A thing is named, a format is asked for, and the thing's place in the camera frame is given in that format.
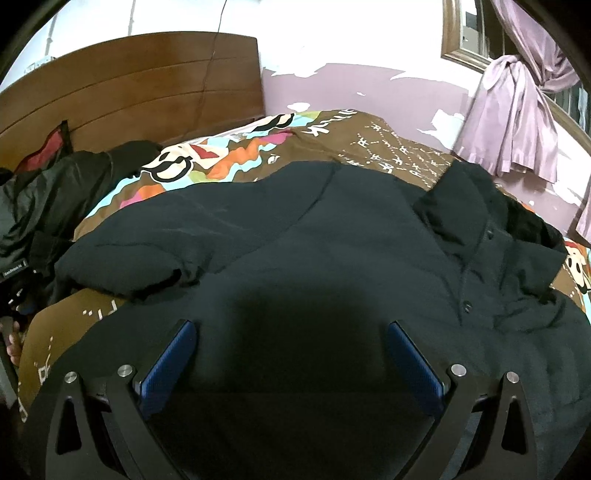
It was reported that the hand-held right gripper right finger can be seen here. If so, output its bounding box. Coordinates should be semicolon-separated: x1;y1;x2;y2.
386;321;542;480

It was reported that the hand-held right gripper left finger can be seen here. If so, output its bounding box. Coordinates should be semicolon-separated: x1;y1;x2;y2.
44;319;199;480

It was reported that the black padded jacket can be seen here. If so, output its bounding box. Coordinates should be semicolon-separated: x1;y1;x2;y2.
21;159;591;480

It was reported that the person's left hand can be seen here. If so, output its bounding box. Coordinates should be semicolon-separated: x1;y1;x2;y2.
0;318;25;366

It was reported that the dark garment with red lining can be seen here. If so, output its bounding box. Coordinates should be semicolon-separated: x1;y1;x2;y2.
0;120;163;278

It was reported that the loose purple curtain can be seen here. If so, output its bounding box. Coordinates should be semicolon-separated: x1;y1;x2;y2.
574;182;591;241

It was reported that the brown wooden headboard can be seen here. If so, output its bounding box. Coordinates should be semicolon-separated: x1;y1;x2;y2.
0;32;266;169

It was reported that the colourful cartoon printed blanket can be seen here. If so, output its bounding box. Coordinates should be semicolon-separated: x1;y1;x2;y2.
16;108;591;425

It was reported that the tied purple curtain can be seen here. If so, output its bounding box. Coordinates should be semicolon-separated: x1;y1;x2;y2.
454;0;581;184

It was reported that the brown framed window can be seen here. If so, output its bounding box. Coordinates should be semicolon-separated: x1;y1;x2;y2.
440;0;591;139

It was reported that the thin dark wall cable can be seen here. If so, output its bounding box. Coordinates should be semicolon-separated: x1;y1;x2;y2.
199;0;228;121

